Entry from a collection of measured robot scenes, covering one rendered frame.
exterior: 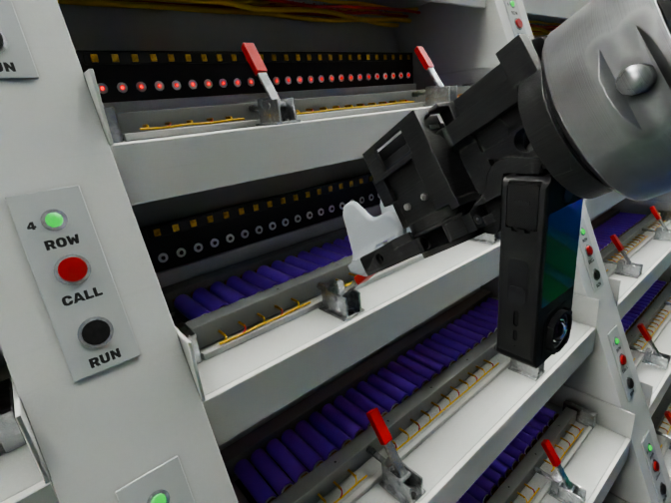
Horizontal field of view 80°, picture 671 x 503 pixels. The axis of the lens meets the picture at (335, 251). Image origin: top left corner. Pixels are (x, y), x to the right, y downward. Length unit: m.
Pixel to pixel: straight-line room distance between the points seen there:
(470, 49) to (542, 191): 0.59
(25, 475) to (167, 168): 0.22
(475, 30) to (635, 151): 0.62
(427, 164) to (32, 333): 0.26
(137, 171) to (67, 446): 0.19
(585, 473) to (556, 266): 0.58
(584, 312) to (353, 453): 0.47
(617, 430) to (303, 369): 0.63
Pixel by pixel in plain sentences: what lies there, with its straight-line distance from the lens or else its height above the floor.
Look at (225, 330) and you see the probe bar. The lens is 0.39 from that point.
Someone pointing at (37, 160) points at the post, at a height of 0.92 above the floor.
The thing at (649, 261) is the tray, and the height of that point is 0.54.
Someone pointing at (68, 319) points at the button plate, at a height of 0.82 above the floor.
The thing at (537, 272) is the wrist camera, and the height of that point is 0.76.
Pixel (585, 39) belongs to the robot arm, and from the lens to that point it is 0.20.
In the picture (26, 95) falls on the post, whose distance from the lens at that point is 0.35.
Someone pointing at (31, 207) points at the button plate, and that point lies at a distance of 0.32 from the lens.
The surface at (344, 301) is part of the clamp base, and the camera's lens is 0.38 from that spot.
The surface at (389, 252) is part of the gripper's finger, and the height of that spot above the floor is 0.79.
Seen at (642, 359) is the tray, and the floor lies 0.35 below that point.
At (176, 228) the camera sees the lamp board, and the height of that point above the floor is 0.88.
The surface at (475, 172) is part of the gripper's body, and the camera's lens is 0.25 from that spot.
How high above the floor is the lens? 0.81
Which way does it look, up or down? 3 degrees down
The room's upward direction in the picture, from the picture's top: 19 degrees counter-clockwise
